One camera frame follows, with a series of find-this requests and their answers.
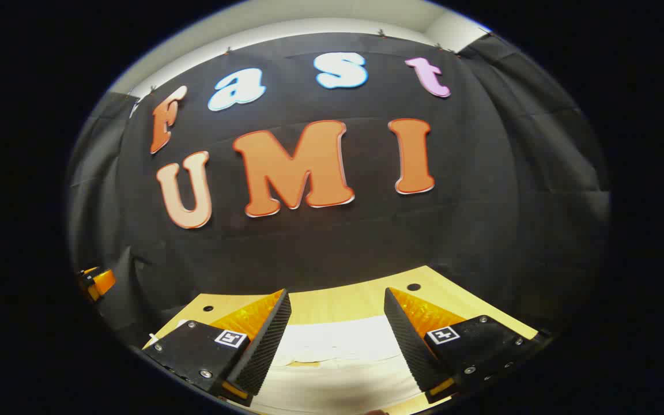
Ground black backdrop cloth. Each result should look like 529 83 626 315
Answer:
67 32 612 346

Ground white jeans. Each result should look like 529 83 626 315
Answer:
148 314 442 414

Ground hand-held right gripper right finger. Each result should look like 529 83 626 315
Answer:
383 287 546 405

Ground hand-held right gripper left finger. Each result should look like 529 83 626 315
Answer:
142 288 292 407

